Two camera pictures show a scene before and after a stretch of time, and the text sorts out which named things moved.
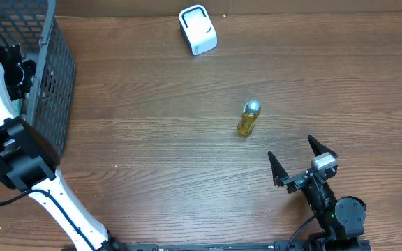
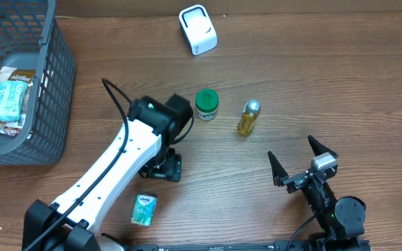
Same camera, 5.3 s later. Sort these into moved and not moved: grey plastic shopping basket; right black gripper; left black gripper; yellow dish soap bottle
Moved: left black gripper
Not moved: yellow dish soap bottle; right black gripper; grey plastic shopping basket
